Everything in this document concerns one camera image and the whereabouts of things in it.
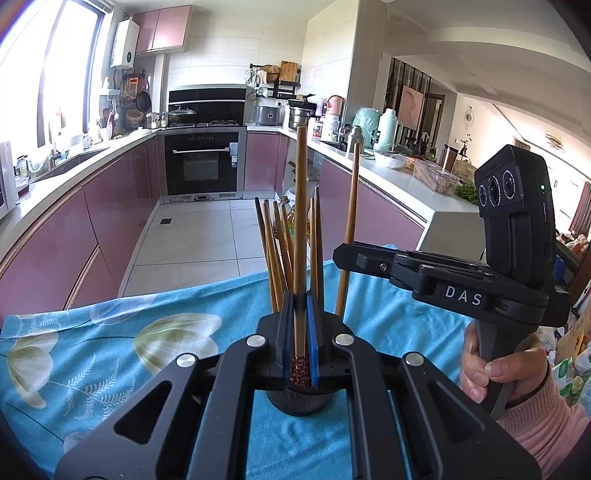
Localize white water heater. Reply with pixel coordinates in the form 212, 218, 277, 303
111, 19, 140, 70

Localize blue floral tablecloth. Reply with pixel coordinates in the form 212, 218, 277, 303
0, 261, 509, 480

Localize kitchen window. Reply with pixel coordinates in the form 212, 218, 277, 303
0, 0, 112, 158

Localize mint green thermos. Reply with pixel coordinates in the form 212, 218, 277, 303
373, 108, 398, 153

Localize silver countertop oven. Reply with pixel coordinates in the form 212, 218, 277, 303
0, 141, 20, 220

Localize pink base cabinets under rack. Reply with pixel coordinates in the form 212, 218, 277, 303
244, 131, 426, 259

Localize silver rice cooker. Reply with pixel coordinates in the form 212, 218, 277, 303
253, 104, 283, 127

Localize black wall rack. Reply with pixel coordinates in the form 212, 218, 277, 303
249, 61, 303, 100

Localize person's right hand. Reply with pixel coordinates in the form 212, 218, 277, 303
459, 322, 550, 408

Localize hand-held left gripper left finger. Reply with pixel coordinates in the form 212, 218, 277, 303
55, 290, 296, 480

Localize steel cooking pot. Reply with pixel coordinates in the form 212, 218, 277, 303
287, 98, 317, 131

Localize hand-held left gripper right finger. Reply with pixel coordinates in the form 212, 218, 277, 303
305, 290, 541, 480

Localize gas stove top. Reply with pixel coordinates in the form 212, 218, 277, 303
168, 121, 245, 130

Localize black built-in oven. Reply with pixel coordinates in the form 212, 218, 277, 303
164, 131, 241, 197

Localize pink wall picture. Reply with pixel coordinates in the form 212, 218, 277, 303
399, 85, 426, 130

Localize black wok with lid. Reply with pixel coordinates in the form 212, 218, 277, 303
167, 105, 199, 125

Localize mint green kettle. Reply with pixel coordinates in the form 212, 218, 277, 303
353, 107, 382, 151

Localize bunch of wooden chopsticks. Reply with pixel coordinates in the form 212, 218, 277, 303
254, 186, 325, 315

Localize black range hood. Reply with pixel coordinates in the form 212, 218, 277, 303
167, 84, 247, 127

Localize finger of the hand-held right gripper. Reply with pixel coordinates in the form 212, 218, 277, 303
333, 242, 502, 298

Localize pink wall cabinet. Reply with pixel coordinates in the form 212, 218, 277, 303
134, 4, 192, 55

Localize black mesh utensil holder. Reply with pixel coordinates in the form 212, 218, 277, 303
265, 305, 342, 417

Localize pink base cabinets by window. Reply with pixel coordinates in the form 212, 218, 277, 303
0, 134, 167, 319

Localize clear plastic container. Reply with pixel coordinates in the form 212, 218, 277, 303
413, 159, 460, 193

